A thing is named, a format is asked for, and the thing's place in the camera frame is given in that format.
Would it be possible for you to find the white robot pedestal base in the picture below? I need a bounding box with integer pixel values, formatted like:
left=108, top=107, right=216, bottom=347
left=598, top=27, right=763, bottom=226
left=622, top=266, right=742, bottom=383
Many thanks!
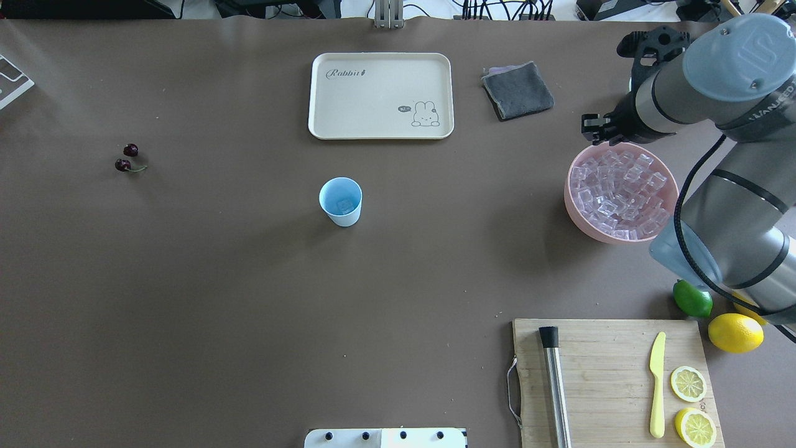
left=303, top=426, right=468, bottom=447

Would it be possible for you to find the green lime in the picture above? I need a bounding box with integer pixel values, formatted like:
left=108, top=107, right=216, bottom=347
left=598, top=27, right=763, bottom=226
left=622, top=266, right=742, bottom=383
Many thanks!
left=672, top=279, right=713, bottom=319

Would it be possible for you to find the cream rabbit serving tray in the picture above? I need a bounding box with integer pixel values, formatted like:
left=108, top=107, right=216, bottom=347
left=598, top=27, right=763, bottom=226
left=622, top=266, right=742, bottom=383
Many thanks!
left=308, top=53, right=455, bottom=140

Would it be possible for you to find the clear ice cubes pile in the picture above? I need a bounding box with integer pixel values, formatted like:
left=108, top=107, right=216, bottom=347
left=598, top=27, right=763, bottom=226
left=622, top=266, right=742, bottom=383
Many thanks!
left=571, top=149, right=671, bottom=241

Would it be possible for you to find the pink bowl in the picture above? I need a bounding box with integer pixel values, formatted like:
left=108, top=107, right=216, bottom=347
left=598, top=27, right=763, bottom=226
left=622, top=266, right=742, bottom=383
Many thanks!
left=564, top=142, right=680, bottom=245

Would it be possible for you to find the steel muddler black tip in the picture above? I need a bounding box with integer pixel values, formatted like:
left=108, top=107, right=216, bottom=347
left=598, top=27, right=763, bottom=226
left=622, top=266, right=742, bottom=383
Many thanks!
left=539, top=326, right=573, bottom=447

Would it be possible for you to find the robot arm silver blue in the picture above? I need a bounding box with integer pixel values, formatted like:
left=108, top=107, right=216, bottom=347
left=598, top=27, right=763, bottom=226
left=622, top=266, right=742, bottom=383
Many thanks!
left=581, top=12, right=795, bottom=340

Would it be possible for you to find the ice cube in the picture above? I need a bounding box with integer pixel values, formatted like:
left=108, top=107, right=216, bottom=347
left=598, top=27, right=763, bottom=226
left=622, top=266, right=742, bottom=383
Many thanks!
left=336, top=198, right=356, bottom=215

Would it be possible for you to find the yellow plastic knife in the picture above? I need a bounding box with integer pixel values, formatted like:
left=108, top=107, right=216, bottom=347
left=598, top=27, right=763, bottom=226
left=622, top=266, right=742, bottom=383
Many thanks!
left=649, top=332, right=667, bottom=439

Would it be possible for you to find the blue plastic cup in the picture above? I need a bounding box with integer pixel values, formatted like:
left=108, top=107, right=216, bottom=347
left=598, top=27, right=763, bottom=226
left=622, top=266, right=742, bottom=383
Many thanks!
left=318, top=177, right=363, bottom=227

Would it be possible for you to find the grey folded cloth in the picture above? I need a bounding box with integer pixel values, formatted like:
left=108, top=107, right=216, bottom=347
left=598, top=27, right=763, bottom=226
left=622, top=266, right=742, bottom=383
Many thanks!
left=481, top=60, right=555, bottom=121

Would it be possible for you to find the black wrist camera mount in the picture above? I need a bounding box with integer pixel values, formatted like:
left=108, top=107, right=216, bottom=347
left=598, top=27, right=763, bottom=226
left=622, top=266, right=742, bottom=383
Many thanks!
left=616, top=26, right=693, bottom=91

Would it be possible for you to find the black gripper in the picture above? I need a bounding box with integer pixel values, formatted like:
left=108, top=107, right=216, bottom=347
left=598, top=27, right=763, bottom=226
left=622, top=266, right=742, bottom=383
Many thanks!
left=581, top=106, right=639, bottom=146

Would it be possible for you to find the lemon slice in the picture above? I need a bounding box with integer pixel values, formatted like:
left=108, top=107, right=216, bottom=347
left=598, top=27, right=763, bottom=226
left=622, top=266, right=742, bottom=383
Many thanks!
left=669, top=365, right=707, bottom=403
left=674, top=408, right=718, bottom=447

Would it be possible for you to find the wooden cutting board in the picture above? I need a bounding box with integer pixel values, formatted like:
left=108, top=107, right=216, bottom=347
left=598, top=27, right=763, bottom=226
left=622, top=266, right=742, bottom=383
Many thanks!
left=512, top=319, right=720, bottom=447

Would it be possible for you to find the dark cherry pair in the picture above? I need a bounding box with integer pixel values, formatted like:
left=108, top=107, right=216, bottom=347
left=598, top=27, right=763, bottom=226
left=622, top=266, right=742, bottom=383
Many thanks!
left=114, top=144, right=148, bottom=173

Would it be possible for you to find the aluminium frame post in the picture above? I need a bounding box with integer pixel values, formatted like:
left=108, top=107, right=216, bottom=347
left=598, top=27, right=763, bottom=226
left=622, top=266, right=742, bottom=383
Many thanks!
left=373, top=0, right=404, bottom=29

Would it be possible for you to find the yellow lemon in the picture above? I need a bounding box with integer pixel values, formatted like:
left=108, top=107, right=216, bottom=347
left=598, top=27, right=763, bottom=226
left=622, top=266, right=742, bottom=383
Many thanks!
left=708, top=313, right=765, bottom=353
left=731, top=291, right=768, bottom=327

